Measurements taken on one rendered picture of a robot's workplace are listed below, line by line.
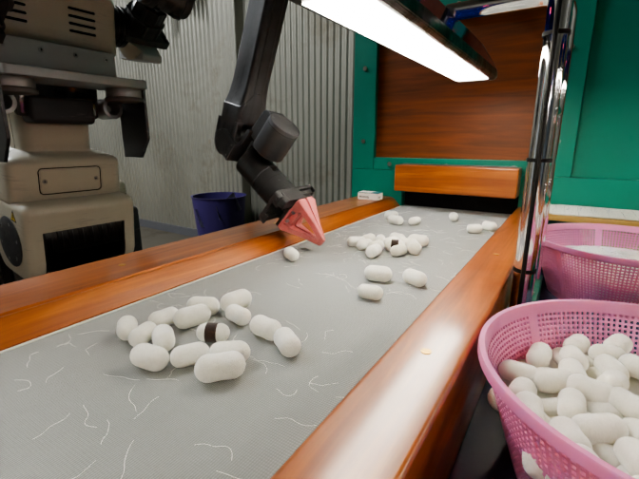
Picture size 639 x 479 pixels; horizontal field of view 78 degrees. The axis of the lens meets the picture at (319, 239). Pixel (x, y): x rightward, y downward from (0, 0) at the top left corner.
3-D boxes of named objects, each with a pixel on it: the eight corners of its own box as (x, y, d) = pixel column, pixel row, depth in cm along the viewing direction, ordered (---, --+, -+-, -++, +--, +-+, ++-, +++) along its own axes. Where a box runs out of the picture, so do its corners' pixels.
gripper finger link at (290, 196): (341, 226, 65) (305, 187, 68) (318, 235, 60) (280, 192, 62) (319, 252, 69) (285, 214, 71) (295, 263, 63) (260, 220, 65)
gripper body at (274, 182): (318, 191, 70) (292, 162, 71) (283, 199, 61) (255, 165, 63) (299, 216, 73) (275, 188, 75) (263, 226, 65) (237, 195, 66)
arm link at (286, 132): (249, 145, 78) (212, 139, 71) (278, 96, 72) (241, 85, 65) (279, 188, 73) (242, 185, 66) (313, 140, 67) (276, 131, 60)
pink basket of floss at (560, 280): (620, 343, 49) (634, 271, 47) (493, 274, 75) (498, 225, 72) (787, 327, 53) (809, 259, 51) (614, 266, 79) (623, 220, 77)
